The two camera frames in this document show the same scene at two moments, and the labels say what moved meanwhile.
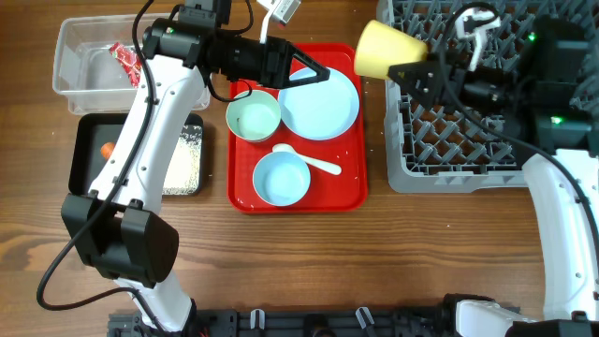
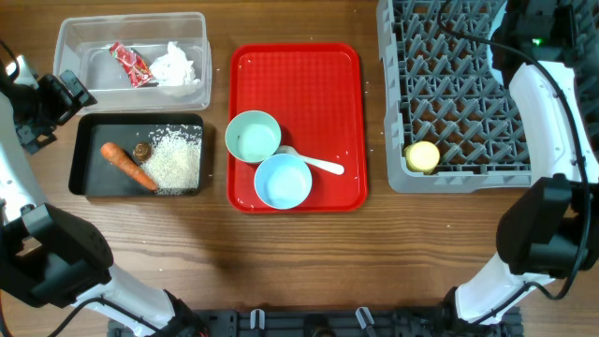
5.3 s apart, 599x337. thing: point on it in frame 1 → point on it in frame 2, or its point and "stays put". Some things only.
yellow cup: [381, 46] → [422, 156]
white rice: [184, 174] stays put
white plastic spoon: [322, 166] stays put
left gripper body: [248, 57] → [58, 105]
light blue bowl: [281, 178] stays put
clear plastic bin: [86, 77] stays put
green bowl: [255, 118] → [253, 136]
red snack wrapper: [130, 60] stays put
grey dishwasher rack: [463, 150] stays put
